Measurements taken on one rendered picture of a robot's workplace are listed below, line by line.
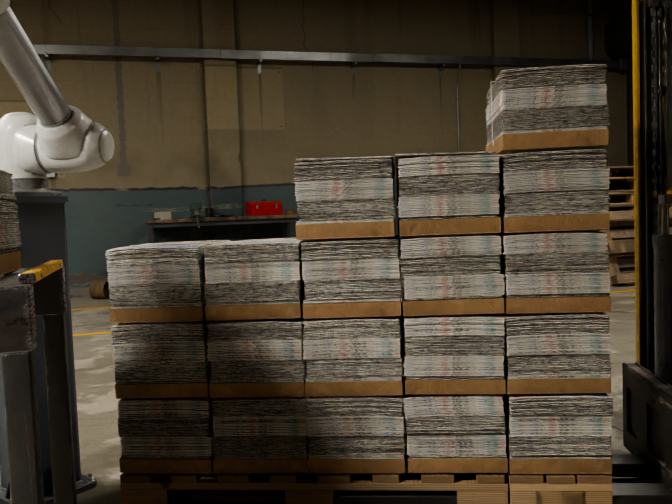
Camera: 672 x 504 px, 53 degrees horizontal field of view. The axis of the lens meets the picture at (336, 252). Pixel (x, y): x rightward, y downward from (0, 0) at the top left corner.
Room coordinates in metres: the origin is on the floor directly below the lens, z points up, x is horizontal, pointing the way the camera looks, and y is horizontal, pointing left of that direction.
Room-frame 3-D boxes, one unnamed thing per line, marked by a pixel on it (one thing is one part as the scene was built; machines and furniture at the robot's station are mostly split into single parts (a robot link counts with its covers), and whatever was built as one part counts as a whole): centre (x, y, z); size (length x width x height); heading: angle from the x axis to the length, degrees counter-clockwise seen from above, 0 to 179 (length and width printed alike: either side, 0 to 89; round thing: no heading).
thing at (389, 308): (2.14, 0.09, 0.40); 1.16 x 0.38 x 0.51; 84
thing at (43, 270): (1.47, 0.64, 0.81); 0.43 x 0.03 x 0.02; 15
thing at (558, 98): (2.06, -0.63, 0.65); 0.39 x 0.30 x 1.29; 174
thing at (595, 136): (2.06, -0.63, 0.63); 0.38 x 0.29 x 0.97; 174
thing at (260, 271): (2.14, 0.09, 0.42); 1.17 x 0.39 x 0.83; 84
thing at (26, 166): (2.25, 1.02, 1.17); 0.18 x 0.16 x 0.22; 80
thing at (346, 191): (2.13, -0.05, 0.95); 0.38 x 0.29 x 0.23; 175
